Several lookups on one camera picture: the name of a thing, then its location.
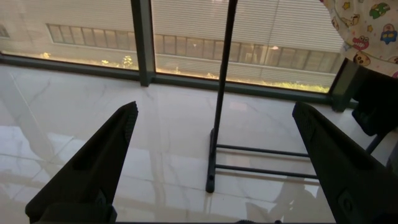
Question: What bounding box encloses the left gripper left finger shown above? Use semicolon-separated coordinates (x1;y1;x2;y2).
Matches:
25;101;139;220

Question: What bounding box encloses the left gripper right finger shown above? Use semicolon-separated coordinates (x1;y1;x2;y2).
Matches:
292;101;398;222

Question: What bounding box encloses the black shirt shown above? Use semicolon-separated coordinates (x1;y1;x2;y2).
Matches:
351;65;398;137

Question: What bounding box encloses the cream printed garment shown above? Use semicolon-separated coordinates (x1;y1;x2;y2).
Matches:
320;0;398;78

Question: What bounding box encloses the black clothes rack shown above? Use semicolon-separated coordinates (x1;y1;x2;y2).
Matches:
205;0;388;194

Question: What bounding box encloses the window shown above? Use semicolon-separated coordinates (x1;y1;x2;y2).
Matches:
0;0;361;113

